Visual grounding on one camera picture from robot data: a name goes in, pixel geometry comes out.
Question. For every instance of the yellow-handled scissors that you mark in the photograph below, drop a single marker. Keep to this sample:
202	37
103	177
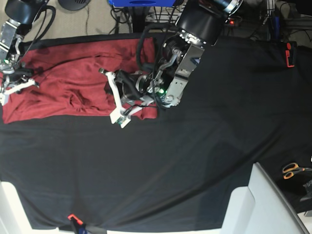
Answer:
292	169

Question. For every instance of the blue clamp at bottom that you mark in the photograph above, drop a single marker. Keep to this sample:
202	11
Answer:
79	227

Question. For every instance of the blue plastic box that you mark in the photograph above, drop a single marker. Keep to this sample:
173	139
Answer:
141	3

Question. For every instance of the blue clamp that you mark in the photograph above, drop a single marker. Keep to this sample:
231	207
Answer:
275	31
79	227

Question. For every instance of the black and orange clamp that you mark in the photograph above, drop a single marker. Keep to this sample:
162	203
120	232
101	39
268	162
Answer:
289	52

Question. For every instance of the black stand post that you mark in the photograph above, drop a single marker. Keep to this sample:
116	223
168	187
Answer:
138	15

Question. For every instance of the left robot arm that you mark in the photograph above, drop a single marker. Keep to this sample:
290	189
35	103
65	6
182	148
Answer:
163	81

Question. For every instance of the grey crumpled plastic piece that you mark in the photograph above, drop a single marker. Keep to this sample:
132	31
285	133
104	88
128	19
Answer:
308	189

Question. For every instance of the red long-sleeve T-shirt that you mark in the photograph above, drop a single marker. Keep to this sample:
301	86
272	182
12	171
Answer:
69	80

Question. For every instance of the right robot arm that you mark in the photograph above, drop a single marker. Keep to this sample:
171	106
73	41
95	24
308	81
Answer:
21	16

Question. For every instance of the blue clamp at right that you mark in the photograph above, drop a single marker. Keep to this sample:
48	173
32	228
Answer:
275	31

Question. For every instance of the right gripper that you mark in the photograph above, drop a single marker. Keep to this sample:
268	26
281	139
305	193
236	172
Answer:
13	75

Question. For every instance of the black table cloth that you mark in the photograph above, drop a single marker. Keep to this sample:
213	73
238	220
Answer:
174	171

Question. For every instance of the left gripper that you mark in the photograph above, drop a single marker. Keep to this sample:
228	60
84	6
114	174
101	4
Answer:
131	87

